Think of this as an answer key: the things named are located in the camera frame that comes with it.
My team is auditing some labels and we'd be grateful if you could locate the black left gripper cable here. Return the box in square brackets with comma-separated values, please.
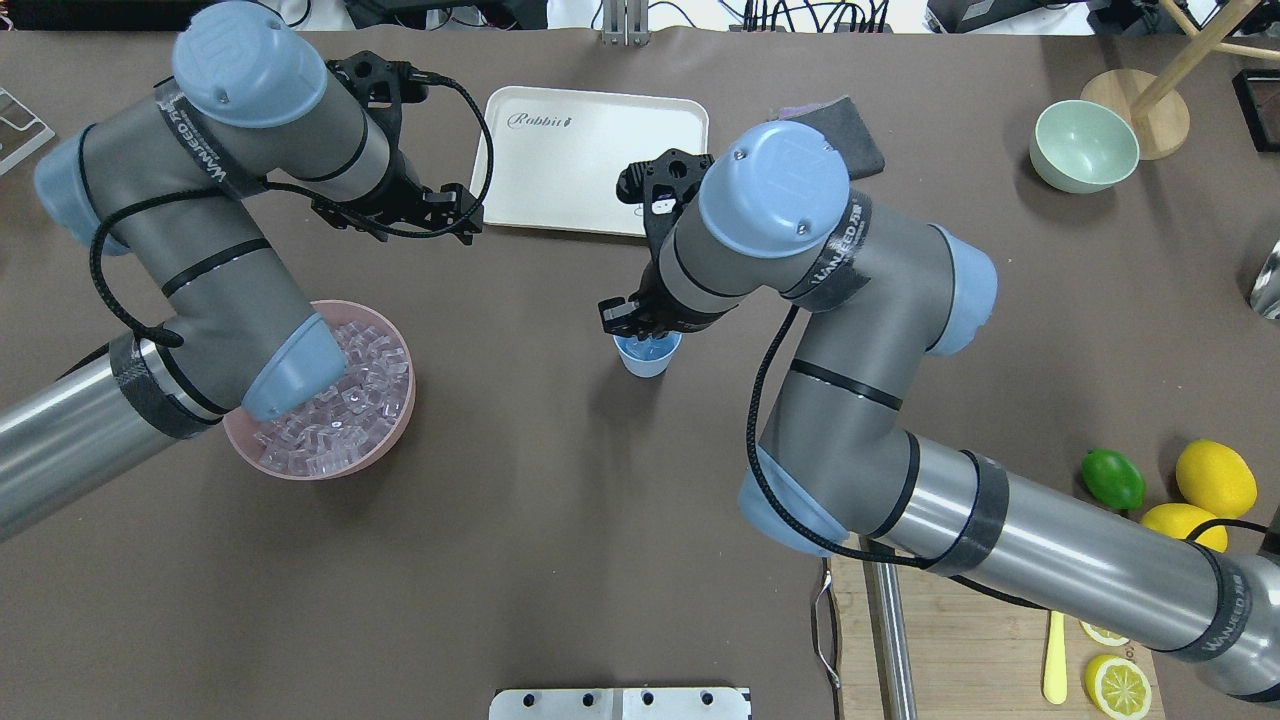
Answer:
[90, 70, 495, 348]

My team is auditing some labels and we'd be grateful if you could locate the wooden stand with round base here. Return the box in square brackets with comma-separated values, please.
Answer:
[1080, 1, 1277, 161]

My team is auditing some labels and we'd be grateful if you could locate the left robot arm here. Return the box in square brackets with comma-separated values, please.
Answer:
[3, 1, 484, 538]

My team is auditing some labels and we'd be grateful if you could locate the wooden cutting board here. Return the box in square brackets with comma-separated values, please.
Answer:
[817, 559, 1166, 719]

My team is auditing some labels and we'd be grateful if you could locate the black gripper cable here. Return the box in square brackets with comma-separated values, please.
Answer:
[90, 70, 495, 348]
[745, 305, 1280, 612]

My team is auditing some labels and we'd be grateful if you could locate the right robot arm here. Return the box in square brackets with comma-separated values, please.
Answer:
[599, 117, 1277, 706]

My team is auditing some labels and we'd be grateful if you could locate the yellow lemon near edge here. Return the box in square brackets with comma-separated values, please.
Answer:
[1140, 502, 1229, 553]

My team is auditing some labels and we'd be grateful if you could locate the yellow plastic knife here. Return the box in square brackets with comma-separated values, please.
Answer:
[1041, 610, 1068, 706]

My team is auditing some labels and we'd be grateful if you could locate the light blue plastic cup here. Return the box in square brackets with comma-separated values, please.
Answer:
[613, 332, 684, 378]

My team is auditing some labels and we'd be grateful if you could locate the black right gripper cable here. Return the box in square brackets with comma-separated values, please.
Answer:
[745, 305, 1280, 612]

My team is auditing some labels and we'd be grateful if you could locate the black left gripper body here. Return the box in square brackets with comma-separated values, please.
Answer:
[312, 53, 485, 246]

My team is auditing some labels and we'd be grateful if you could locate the black framed object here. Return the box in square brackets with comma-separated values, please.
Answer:
[1231, 69, 1279, 152]

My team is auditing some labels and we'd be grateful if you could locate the steel cylinder with black tip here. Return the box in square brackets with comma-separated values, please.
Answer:
[861, 538, 919, 719]

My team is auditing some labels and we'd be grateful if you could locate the shiny metal scoop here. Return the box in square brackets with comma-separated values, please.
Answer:
[1247, 241, 1280, 322]

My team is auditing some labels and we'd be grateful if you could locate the cream rabbit tray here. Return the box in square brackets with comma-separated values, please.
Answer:
[470, 86, 709, 237]

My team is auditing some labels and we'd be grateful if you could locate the lemon half slice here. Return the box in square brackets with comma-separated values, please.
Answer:
[1083, 653, 1155, 719]

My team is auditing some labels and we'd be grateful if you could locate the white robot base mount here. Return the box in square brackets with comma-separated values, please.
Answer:
[488, 685, 754, 719]

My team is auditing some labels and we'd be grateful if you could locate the light green bowl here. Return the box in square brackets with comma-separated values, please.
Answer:
[1029, 99, 1140, 193]

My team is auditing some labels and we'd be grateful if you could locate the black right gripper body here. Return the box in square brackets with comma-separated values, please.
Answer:
[598, 149, 717, 340]

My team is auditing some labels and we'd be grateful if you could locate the clear acrylic stand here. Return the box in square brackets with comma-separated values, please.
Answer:
[0, 88, 56, 176]

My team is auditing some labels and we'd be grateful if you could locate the green lime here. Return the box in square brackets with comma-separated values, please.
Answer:
[1080, 448, 1147, 511]

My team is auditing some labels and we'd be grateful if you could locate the pink bowl of ice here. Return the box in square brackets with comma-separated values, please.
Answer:
[223, 300, 416, 482]

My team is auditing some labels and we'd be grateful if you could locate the grey folded cloth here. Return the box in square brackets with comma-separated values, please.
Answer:
[768, 95, 886, 181]

